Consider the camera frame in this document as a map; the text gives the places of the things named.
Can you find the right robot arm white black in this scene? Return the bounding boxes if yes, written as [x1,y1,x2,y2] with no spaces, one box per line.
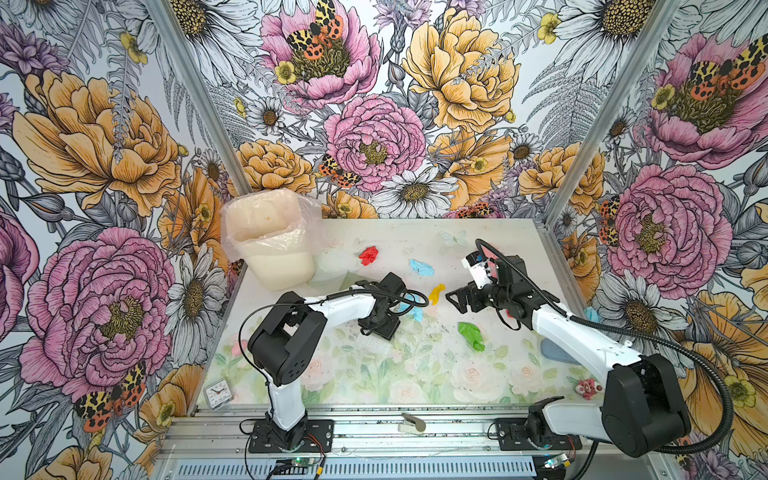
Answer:
[446,251,691,458]

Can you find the small beige clip on rail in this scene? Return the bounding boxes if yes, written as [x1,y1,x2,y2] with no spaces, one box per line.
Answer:
[398,412,426,435]

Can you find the white trash bin plastic liner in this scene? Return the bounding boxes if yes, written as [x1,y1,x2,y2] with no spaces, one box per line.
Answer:
[221,189,322,291]

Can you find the yellow paper scrap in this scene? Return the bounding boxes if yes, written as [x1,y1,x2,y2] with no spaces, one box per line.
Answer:
[428,284,446,305]

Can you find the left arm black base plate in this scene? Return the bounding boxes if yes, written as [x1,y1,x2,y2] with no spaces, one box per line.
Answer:
[247,418,335,454]

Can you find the large light blue paper scrap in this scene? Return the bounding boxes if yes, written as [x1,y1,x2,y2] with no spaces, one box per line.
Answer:
[396,290,425,323]

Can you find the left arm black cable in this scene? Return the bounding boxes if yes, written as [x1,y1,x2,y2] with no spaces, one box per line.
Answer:
[238,285,431,421]

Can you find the small white clock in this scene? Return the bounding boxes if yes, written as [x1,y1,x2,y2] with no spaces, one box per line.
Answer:
[203,379,234,410]

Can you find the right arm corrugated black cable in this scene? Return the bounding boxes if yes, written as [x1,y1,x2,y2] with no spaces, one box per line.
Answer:
[475,238,735,455]

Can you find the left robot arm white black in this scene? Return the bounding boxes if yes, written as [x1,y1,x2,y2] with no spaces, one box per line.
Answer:
[243,273,429,432]

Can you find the green dustpan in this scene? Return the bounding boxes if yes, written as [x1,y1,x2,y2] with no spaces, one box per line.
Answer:
[307,267,367,294]

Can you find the green paper scrap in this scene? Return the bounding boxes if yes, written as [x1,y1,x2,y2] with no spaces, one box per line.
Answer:
[457,322,485,352]

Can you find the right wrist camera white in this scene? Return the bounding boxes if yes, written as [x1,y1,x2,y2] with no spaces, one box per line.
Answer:
[462,251,492,289]

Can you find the small light blue paper scrap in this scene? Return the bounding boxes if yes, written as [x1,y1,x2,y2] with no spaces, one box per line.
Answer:
[409,259,435,277]

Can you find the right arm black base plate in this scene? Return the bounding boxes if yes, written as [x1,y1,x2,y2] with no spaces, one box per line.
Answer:
[487,417,582,451]

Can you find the aluminium rail frame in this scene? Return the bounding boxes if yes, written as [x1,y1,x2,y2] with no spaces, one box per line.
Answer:
[151,405,682,479]

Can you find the red paper scrap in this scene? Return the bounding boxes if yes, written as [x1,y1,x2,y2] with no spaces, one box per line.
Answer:
[358,246,379,266]

